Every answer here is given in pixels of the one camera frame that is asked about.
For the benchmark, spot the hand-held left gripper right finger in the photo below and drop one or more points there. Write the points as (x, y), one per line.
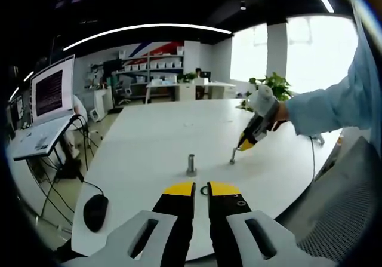
(226, 210)

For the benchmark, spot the thin threaded steel stud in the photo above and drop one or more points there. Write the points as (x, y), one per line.
(233, 156)

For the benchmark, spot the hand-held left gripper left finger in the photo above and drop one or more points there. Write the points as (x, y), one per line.
(176, 210)

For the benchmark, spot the shelf with white bins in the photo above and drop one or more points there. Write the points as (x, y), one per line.
(155, 65)

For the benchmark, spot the black computer mouse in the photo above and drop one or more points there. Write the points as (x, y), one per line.
(95, 213)

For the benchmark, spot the white standing desk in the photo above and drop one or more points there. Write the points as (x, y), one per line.
(41, 138)

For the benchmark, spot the computer monitor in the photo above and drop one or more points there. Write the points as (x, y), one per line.
(52, 90)

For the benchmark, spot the large black washer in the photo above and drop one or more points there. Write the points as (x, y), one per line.
(202, 193)

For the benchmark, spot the curved ceiling light strip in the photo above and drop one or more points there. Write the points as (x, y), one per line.
(143, 27)

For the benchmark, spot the white background desk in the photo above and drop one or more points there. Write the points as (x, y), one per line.
(185, 86)

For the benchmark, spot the thick threaded steel stud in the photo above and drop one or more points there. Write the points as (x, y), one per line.
(191, 164)

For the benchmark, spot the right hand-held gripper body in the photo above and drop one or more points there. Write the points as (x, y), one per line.
(265, 111)

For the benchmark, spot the grey mesh office chair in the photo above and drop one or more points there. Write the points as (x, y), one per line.
(343, 204)

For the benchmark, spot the white office chair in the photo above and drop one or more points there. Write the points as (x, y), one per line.
(125, 89)

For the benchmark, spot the green potted plant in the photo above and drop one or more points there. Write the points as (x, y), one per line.
(274, 84)

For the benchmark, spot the person's right hand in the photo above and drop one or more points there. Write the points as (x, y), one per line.
(282, 114)

